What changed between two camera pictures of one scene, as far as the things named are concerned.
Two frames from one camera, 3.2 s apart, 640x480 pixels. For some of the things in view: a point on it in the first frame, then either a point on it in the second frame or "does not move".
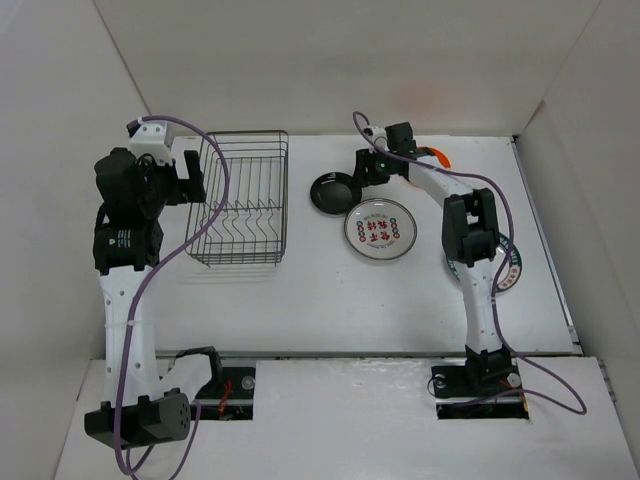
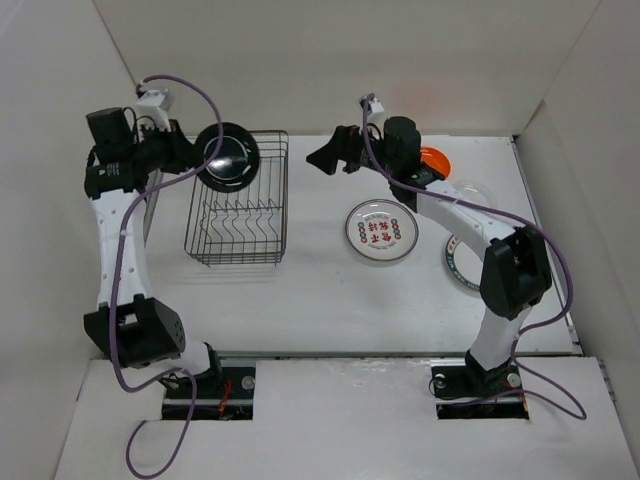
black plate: (334, 193) -> (236, 161)
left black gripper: (184, 190) -> (185, 153)
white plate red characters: (380, 228) does not move
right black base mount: (488, 386) does not move
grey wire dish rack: (244, 217) does not move
